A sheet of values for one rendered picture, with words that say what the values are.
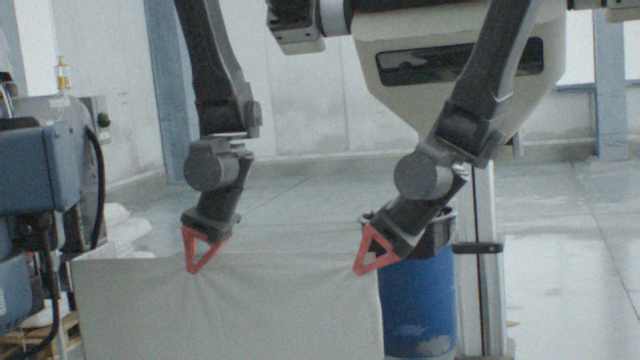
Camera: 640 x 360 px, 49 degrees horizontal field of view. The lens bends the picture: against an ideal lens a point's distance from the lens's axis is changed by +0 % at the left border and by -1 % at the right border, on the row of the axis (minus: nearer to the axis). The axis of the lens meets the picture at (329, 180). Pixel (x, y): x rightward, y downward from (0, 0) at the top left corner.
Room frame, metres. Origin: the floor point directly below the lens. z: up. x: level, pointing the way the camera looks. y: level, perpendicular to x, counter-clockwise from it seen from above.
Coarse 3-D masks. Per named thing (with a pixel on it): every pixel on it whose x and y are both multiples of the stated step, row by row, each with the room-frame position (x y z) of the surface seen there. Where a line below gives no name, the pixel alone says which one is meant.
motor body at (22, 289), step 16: (0, 112) 0.78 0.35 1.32; (0, 128) 0.81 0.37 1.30; (0, 224) 0.75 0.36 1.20; (0, 240) 0.74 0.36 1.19; (0, 256) 0.74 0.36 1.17; (16, 256) 0.75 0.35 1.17; (0, 272) 0.72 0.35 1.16; (16, 272) 0.74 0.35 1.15; (0, 288) 0.72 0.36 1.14; (16, 288) 0.74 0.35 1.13; (0, 304) 0.72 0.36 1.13; (16, 304) 0.74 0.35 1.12; (0, 320) 0.71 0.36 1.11; (16, 320) 0.74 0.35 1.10; (0, 336) 0.72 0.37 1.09
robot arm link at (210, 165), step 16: (256, 112) 1.01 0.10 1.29; (256, 128) 1.03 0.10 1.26; (192, 144) 0.94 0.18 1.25; (208, 144) 0.94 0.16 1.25; (224, 144) 0.97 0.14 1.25; (192, 160) 0.94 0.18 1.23; (208, 160) 0.93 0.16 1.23; (224, 160) 0.94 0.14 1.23; (192, 176) 0.94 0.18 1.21; (208, 176) 0.93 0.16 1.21; (224, 176) 0.94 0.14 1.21
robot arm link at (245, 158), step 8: (232, 144) 1.00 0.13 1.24; (240, 144) 1.03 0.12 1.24; (240, 152) 1.00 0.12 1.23; (248, 152) 1.02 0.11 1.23; (240, 160) 1.00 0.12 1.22; (248, 160) 1.01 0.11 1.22; (240, 168) 1.00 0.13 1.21; (248, 168) 1.02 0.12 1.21; (240, 176) 1.01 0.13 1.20; (232, 184) 1.01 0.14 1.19; (240, 184) 1.01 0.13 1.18
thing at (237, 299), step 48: (96, 288) 1.08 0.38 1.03; (144, 288) 1.06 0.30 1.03; (192, 288) 1.04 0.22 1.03; (240, 288) 1.03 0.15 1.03; (288, 288) 0.99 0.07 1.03; (336, 288) 0.97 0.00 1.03; (96, 336) 1.08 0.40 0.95; (144, 336) 1.06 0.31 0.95; (192, 336) 1.04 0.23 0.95; (240, 336) 1.03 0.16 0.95; (288, 336) 1.00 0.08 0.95; (336, 336) 0.97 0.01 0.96
